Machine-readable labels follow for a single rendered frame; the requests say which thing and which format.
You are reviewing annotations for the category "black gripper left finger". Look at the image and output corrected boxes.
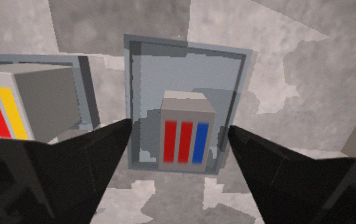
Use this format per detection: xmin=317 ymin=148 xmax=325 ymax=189
xmin=0 ymin=118 xmax=132 ymax=224

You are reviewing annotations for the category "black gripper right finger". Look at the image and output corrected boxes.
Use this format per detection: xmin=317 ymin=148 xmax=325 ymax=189
xmin=228 ymin=125 xmax=356 ymax=224

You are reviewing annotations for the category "beige flat panel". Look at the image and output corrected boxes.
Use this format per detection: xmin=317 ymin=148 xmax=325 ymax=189
xmin=338 ymin=127 xmax=356 ymax=158

